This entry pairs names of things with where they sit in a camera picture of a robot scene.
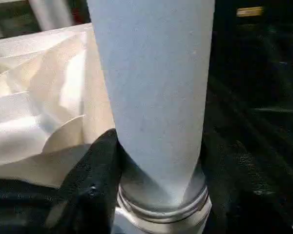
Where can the small gold label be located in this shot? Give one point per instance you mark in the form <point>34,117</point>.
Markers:
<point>249,11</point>

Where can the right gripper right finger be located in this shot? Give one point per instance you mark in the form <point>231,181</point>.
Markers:
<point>241,195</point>

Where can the white plastic table top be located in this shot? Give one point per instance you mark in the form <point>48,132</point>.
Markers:
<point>39,109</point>

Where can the white plastic table leg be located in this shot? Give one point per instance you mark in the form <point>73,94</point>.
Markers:
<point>156,85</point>
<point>53,14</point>

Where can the red packet in cabinet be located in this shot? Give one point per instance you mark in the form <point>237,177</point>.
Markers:
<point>80,14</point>

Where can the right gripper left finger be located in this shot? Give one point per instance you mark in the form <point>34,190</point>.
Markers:
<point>88,190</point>

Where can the black glossy mat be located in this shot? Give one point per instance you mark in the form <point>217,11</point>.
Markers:
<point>258,85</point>

